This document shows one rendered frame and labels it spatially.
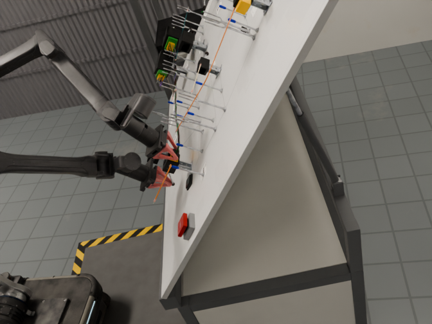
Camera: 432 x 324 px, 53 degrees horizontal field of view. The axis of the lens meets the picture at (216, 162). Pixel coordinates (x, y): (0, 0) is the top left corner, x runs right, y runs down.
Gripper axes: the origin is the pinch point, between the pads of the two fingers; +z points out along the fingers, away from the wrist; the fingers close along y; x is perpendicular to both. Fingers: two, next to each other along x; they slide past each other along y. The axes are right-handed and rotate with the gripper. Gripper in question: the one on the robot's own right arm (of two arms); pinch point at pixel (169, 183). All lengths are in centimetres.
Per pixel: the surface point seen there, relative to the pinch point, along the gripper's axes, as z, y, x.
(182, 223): -2.1, -25.6, -15.8
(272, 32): -8, -2, -67
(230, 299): 26.2, -34.9, 2.2
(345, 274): 50, -31, -25
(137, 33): 6, 243, 109
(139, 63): 20, 239, 135
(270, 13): -8, 7, -67
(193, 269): 17.8, -22.4, 12.1
